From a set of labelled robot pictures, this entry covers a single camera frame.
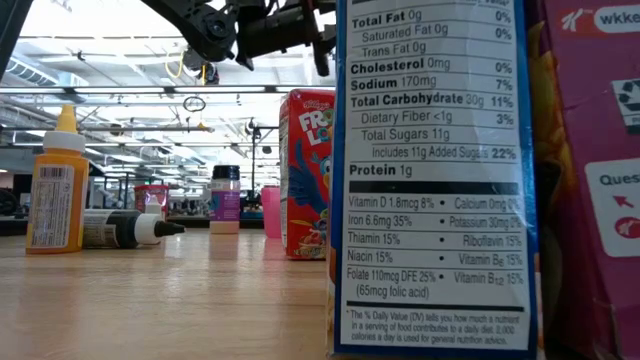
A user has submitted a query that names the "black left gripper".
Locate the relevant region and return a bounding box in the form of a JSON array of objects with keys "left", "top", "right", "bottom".
[{"left": 234, "top": 0, "right": 337, "bottom": 79}]

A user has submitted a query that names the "red Froot Loops box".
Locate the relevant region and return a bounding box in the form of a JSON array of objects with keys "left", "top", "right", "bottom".
[{"left": 278, "top": 88, "right": 337, "bottom": 262}]

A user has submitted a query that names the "blue mini cereal box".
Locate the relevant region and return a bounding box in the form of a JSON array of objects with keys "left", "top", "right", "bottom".
[{"left": 327, "top": 0, "right": 541, "bottom": 360}]

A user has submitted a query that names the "purple-label jar black lid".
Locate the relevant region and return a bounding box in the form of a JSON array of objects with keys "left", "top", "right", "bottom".
[{"left": 209, "top": 164, "right": 242, "bottom": 235}]

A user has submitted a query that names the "pink mini cereal box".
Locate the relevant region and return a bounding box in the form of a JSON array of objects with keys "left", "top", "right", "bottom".
[{"left": 522, "top": 0, "right": 640, "bottom": 360}]

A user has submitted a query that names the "pink translucent plastic bin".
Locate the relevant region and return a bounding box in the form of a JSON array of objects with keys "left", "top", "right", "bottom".
[{"left": 260, "top": 185, "right": 283, "bottom": 240}]

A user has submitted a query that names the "black icing tube white collar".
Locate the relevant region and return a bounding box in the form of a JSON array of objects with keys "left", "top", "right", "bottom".
[{"left": 82, "top": 208, "right": 187, "bottom": 251}]

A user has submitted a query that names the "yellow squeeze bottle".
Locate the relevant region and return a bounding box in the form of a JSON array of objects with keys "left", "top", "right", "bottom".
[{"left": 25, "top": 103, "right": 90, "bottom": 256}]

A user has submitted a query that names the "black overhead camera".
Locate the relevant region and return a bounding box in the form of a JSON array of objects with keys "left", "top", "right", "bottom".
[{"left": 180, "top": 47, "right": 221, "bottom": 86}]

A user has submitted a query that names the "black aluminium table frame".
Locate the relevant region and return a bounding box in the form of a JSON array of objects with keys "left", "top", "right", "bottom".
[{"left": 0, "top": 214, "right": 265, "bottom": 237}]

